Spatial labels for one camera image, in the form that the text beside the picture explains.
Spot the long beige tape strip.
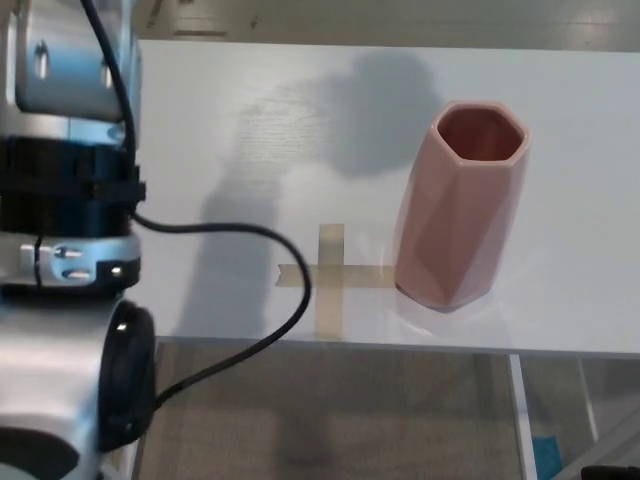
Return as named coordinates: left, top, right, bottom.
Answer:
left=314, top=223, right=346, bottom=342

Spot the pink faceted ceramic vase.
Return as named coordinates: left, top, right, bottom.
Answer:
left=393, top=99, right=531, bottom=314

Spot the teal floor tape patch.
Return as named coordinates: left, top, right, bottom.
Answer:
left=532, top=434, right=561, bottom=471

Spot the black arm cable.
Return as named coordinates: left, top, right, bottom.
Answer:
left=79, top=0, right=314, bottom=407

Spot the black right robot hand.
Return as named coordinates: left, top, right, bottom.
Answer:
left=581, top=464, right=640, bottom=480

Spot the short beige tape strip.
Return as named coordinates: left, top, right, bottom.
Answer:
left=276, top=263, right=399, bottom=290

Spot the white table leg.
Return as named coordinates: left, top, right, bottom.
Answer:
left=507, top=353, right=540, bottom=480
left=577, top=357, right=601, bottom=444
left=102, top=439, right=146, bottom=480

